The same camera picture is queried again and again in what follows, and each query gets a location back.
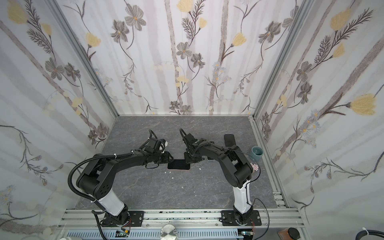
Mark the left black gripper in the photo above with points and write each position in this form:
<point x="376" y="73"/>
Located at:
<point x="167" y="157"/>

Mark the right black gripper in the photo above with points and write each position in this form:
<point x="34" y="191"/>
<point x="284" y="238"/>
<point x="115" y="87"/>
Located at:
<point x="190" y="156"/>

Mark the pink phone case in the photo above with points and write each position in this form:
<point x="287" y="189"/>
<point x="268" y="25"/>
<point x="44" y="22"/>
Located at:
<point x="179" y="165"/>

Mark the black phone case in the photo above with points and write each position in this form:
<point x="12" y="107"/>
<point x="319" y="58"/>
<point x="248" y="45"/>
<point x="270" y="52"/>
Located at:
<point x="229" y="140"/>

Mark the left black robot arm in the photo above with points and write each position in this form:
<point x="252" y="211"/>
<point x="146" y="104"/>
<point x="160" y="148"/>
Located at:
<point x="93" y="179"/>

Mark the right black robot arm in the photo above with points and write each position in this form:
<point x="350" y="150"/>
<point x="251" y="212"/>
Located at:
<point x="236" y="169"/>

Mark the small pink white object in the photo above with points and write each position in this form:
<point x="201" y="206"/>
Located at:
<point x="255" y="167"/>

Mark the teal ceramic cup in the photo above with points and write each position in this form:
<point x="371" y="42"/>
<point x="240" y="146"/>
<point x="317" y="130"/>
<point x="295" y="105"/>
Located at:
<point x="256" y="153"/>

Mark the round silver knob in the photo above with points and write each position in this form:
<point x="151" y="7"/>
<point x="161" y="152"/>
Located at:
<point x="169" y="232"/>

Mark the brown box black cap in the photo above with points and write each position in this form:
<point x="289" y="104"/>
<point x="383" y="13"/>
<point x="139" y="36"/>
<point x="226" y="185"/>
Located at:
<point x="289" y="234"/>

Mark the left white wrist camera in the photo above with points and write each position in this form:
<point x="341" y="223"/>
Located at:
<point x="163" y="144"/>

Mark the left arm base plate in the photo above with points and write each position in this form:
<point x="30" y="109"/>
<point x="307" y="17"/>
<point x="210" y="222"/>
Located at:
<point x="132" y="218"/>

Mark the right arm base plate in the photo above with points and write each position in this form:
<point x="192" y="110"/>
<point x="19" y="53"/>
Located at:
<point x="231" y="218"/>

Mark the white ventilated cable duct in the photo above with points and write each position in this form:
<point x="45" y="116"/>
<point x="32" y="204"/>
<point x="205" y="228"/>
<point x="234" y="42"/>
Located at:
<point x="182" y="234"/>

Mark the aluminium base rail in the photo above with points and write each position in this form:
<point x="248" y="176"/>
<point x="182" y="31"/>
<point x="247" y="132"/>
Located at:
<point x="273" y="220"/>

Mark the black corrugated hose corner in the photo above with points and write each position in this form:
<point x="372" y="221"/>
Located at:
<point x="364" y="232"/>

